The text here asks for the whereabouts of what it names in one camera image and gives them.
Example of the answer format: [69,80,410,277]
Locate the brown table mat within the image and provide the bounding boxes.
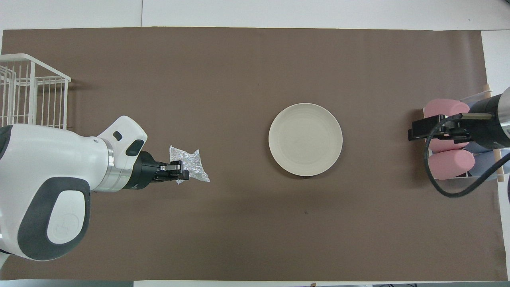
[0,27,508,281]

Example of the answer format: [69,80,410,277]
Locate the cream round plate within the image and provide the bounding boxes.
[268,103,343,177]

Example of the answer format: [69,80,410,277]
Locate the clear cup rack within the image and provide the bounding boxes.
[423,90,506,181]

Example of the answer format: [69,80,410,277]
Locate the pink cup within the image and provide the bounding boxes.
[423,98,471,120]
[428,149,475,180]
[426,137,471,153]

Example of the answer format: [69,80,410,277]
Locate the silver mesh scouring sponge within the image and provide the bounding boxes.
[169,145,211,185]

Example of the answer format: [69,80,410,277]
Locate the white wire basket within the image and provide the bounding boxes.
[0,53,72,130]

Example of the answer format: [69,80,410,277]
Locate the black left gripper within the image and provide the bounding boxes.
[123,150,190,191]

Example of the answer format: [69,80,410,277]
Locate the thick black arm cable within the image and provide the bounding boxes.
[424,113,510,198]

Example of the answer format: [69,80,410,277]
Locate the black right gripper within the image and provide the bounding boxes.
[408,93,510,150]

